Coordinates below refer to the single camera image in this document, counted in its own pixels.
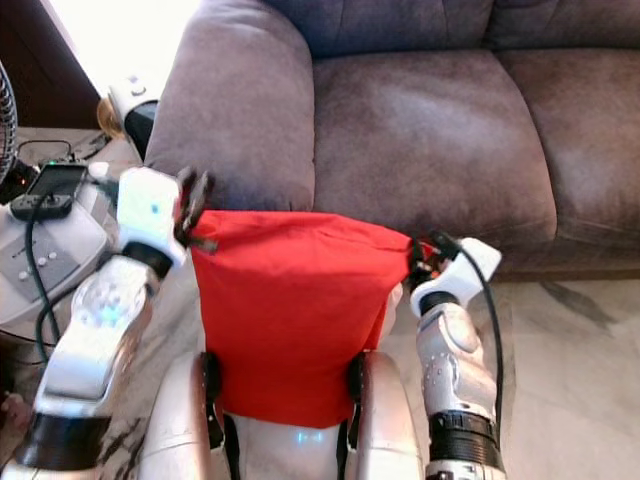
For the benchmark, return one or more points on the red pillow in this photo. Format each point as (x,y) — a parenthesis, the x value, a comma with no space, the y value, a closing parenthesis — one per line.
(290,300)

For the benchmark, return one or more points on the robot silver right arm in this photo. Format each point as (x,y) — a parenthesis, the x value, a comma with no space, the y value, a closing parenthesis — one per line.
(455,370)

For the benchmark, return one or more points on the robot silver left arm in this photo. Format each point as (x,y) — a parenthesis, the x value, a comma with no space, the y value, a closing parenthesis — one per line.
(105,330)

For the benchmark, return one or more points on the mauve fabric sofa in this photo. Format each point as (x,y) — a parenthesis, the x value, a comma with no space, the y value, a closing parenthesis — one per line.
(430,130)

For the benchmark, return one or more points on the white and black appliance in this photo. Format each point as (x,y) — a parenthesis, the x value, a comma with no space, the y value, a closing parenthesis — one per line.
(138,115)

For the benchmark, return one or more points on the round brass ornament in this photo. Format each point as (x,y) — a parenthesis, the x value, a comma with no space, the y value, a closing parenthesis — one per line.
(108,118)

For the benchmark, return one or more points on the black handheld controller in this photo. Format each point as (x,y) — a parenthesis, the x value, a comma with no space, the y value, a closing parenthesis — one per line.
(52,190)

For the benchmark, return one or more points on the black power strip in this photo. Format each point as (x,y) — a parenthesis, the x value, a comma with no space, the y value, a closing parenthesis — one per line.
(18,182)

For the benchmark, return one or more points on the robot silver waist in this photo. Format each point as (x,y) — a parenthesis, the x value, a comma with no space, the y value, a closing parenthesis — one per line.
(290,455)

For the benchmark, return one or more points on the small pink toy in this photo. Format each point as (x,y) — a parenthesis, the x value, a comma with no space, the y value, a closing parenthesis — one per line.
(17,408)

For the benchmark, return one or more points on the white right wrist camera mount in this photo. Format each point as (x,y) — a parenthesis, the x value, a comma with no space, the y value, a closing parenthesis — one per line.
(475,265)

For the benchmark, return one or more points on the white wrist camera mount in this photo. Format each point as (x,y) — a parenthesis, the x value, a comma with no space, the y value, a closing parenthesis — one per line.
(150,210)
(475,265)

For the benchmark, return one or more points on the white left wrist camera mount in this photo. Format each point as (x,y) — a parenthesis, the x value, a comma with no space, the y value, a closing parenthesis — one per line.
(150,210)

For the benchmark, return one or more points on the white pedestal fan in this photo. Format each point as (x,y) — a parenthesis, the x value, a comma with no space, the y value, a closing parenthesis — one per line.
(50,270)

